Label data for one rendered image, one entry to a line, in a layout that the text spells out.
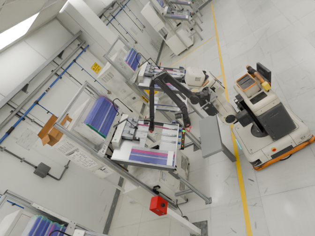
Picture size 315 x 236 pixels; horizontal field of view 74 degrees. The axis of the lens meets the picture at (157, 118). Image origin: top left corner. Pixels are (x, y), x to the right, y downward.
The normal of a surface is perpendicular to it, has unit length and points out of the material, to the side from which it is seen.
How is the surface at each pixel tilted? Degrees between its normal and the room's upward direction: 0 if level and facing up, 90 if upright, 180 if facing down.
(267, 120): 90
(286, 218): 0
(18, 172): 90
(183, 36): 90
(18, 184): 90
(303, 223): 0
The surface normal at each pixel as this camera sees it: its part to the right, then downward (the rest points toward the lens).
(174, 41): -0.15, 0.67
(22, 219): 0.74, -0.41
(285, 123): 0.04, 0.55
